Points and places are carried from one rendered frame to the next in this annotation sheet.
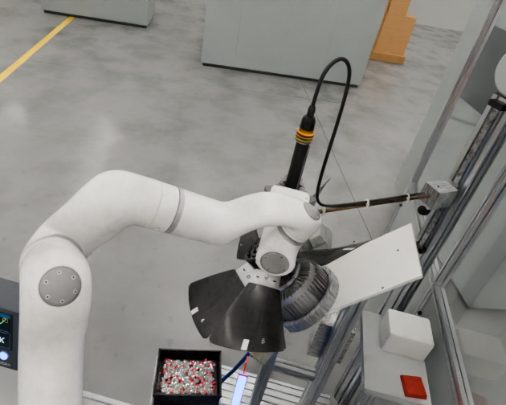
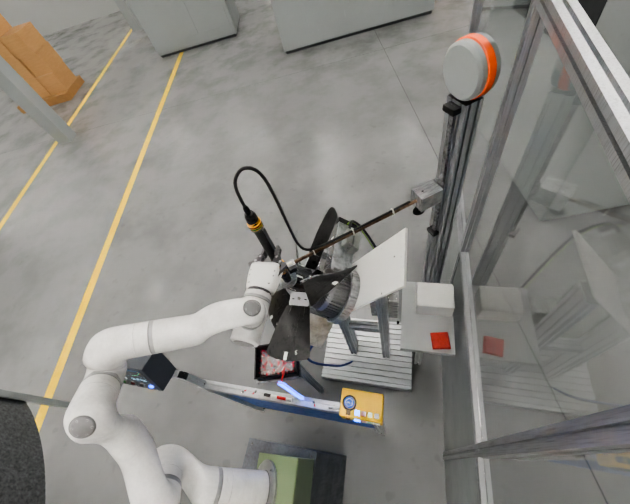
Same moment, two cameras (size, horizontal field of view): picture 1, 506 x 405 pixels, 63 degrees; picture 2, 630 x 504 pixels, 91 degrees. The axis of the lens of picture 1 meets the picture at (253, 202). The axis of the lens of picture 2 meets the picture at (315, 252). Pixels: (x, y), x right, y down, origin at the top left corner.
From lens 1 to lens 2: 0.66 m
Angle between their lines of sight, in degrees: 24
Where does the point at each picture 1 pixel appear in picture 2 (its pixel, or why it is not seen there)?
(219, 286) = (279, 300)
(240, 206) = (198, 321)
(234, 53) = (308, 31)
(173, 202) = (143, 341)
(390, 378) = (422, 336)
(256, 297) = (292, 317)
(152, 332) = not seen: hidden behind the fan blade
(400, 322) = (426, 293)
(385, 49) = not seen: outside the picture
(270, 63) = (342, 26)
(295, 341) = not seen: hidden behind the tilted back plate
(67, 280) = (83, 423)
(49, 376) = (118, 452)
